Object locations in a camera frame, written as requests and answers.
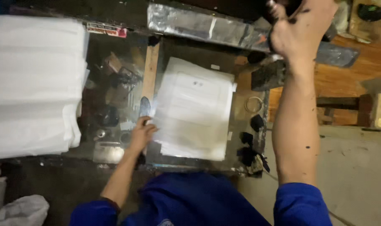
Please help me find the person's right hand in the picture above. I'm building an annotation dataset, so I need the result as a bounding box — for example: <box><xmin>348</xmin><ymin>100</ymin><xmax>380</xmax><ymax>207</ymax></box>
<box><xmin>267</xmin><ymin>0</ymin><xmax>339</xmax><ymax>64</ymax></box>

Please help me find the person's left hand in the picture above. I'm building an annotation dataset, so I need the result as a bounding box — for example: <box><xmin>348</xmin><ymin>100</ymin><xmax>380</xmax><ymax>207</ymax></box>
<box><xmin>129</xmin><ymin>116</ymin><xmax>160</xmax><ymax>152</ymax></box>

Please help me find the white printed sheet stack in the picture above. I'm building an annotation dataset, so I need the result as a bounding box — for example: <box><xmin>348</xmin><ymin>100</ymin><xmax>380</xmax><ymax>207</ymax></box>
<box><xmin>152</xmin><ymin>56</ymin><xmax>238</xmax><ymax>162</ymax></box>

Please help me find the dark ink spatula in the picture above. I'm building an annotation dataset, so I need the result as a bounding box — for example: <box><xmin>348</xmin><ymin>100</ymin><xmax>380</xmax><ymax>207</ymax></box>
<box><xmin>139</xmin><ymin>96</ymin><xmax>152</xmax><ymax>118</ymax></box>

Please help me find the wooden strip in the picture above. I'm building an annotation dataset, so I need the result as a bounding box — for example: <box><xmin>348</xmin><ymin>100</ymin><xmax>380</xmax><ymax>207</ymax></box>
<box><xmin>141</xmin><ymin>42</ymin><xmax>160</xmax><ymax>101</ymax></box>

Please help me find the person's blue shirt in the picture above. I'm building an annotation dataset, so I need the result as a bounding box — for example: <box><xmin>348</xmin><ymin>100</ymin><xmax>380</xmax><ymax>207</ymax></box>
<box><xmin>69</xmin><ymin>171</ymin><xmax>334</xmax><ymax>226</ymax></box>

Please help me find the black round container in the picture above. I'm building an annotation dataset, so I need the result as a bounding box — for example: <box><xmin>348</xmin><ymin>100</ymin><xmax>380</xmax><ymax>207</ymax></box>
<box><xmin>356</xmin><ymin>3</ymin><xmax>381</xmax><ymax>22</ymax></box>

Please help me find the brown wooden table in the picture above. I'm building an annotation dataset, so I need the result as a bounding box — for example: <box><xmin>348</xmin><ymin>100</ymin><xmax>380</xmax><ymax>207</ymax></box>
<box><xmin>268</xmin><ymin>34</ymin><xmax>381</xmax><ymax>127</ymax></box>

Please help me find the clear tape roll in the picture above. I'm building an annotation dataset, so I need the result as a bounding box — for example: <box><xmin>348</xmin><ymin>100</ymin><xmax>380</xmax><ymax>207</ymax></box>
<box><xmin>244</xmin><ymin>96</ymin><xmax>263</xmax><ymax>114</ymax></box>

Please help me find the black ink rag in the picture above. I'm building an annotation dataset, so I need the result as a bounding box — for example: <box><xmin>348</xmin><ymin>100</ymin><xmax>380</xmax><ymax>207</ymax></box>
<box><xmin>236</xmin><ymin>146</ymin><xmax>270</xmax><ymax>175</ymax></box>
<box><xmin>240</xmin><ymin>131</ymin><xmax>254</xmax><ymax>147</ymax></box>
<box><xmin>250</xmin><ymin>114</ymin><xmax>265</xmax><ymax>132</ymax></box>

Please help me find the red and white label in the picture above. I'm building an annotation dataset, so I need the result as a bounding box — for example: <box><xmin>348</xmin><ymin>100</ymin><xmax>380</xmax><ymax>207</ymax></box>
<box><xmin>86</xmin><ymin>22</ymin><xmax>128</xmax><ymax>38</ymax></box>

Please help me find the large pile of white bags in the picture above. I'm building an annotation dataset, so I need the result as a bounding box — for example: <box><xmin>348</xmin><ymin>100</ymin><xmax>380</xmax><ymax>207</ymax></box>
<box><xmin>0</xmin><ymin>14</ymin><xmax>91</xmax><ymax>161</ymax></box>

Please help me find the white plastic bag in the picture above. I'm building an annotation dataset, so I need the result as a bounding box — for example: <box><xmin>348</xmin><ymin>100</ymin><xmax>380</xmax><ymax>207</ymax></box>
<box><xmin>0</xmin><ymin>194</ymin><xmax>50</xmax><ymax>226</ymax></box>

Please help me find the silver taped screen frame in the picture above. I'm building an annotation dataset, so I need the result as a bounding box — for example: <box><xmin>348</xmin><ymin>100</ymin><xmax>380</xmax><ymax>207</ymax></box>
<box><xmin>146</xmin><ymin>3</ymin><xmax>272</xmax><ymax>53</ymax></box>

